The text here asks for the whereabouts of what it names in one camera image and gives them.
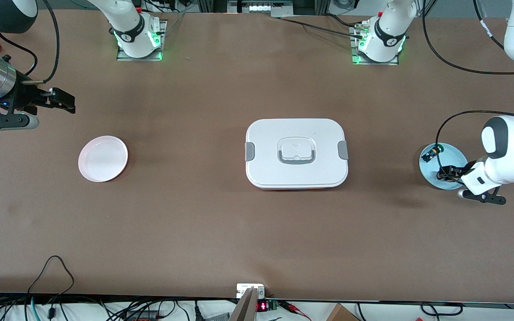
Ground light blue round plate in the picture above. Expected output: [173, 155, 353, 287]
[419, 143, 469, 190]

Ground pink round plate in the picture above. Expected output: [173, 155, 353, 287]
[78, 136, 129, 183]

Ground white lidded container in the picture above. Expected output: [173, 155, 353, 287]
[245, 118, 349, 190]

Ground brown cardboard box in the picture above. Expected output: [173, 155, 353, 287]
[326, 303, 360, 321]

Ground red black clip leads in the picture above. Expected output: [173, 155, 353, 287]
[279, 300, 312, 321]

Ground white power strip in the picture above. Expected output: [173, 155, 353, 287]
[228, 0, 294, 14]

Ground grey metal bar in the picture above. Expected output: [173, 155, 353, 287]
[229, 288, 258, 321]

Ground green button switch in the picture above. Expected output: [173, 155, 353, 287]
[421, 145, 445, 163]

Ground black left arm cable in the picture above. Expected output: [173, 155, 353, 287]
[422, 0, 514, 180]

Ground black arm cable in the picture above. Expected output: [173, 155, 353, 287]
[0, 0, 60, 85]
[422, 0, 514, 180]

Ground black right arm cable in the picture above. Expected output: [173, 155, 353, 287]
[0, 0, 60, 85]

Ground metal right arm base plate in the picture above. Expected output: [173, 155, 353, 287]
[116, 20, 167, 62]

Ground thin black cable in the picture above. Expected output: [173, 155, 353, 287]
[420, 302, 464, 319]

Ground black looped cable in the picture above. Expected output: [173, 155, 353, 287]
[27, 255, 75, 304]

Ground black base power cable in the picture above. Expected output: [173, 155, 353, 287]
[278, 16, 365, 39]

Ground aluminium profile frame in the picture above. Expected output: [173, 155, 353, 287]
[197, 0, 330, 17]

